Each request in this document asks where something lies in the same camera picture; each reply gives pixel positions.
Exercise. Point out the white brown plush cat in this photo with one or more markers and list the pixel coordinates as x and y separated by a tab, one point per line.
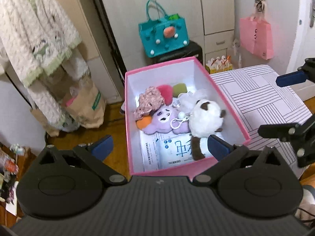
206	118

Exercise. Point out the orange makeup sponge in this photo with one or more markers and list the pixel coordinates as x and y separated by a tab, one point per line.
144	122

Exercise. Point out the pink floral scrunchie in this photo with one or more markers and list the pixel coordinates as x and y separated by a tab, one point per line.
149	101

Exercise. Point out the green makeup sponge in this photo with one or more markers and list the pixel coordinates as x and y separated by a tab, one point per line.
179	89

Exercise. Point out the purple plush toy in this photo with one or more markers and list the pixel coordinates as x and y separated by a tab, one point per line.
168	119

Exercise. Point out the black suitcase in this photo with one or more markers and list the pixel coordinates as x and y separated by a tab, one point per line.
192	49

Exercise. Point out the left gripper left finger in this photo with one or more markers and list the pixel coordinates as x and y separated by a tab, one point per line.
93	156

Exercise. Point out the pink hanging shopping bag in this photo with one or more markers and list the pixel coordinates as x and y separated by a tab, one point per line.
256	37

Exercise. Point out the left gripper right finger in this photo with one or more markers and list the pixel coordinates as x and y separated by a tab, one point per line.
227	156

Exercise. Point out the white door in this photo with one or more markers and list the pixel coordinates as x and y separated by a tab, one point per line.
304	42

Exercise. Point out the pink fluffy pompom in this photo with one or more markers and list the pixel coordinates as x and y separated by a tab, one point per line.
167	93

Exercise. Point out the wall hook with keys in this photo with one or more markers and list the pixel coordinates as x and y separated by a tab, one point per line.
260	6

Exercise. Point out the cream fuzzy hanging cardigan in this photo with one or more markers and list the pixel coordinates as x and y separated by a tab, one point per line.
41	43

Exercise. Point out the blue wet wipes pack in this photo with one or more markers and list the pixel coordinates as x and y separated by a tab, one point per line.
165	150

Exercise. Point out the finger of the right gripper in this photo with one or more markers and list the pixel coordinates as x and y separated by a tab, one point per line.
291	79

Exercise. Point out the teal felt tote bag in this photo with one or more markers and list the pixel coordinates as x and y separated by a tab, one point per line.
162	35

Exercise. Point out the yellow gift bag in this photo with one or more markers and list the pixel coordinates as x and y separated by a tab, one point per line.
219	64

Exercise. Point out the brown paper bag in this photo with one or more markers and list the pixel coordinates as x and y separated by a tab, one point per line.
83	105

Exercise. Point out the pink storage box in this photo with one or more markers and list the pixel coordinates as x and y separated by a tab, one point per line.
192	73

